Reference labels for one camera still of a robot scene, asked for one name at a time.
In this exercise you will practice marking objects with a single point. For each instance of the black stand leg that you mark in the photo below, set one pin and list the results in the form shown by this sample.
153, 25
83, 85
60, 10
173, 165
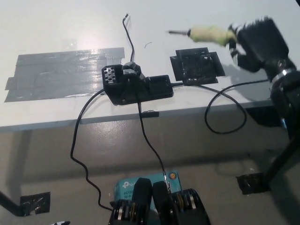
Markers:
9, 202
281, 159

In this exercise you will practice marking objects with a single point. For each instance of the cream soldering iron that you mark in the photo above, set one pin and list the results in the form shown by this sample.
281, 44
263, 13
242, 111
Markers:
208, 34

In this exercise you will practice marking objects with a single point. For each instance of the teal router box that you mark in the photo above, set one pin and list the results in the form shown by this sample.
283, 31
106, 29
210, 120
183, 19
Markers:
124, 188

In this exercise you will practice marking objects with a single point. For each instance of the black robot torso blocks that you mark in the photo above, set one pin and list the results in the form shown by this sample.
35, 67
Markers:
164, 206

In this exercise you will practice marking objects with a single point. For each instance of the small black tape strip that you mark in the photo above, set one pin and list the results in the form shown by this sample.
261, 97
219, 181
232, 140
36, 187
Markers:
150, 114

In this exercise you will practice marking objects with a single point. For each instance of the grey duct tape patch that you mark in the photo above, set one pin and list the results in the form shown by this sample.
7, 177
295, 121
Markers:
58, 72

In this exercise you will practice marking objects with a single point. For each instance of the black tape square patch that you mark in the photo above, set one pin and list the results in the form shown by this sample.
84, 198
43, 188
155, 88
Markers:
199, 68

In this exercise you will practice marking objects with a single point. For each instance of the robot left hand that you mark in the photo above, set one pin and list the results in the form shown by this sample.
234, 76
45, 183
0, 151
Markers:
59, 222

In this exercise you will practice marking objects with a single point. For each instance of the black floor tape patch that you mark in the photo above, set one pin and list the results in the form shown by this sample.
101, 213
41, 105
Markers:
248, 184
35, 204

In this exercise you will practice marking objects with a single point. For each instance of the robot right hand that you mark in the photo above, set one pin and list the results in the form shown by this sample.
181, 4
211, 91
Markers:
262, 42

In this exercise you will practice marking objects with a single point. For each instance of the black soldering iron base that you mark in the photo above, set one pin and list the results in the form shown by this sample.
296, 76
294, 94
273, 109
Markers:
143, 90

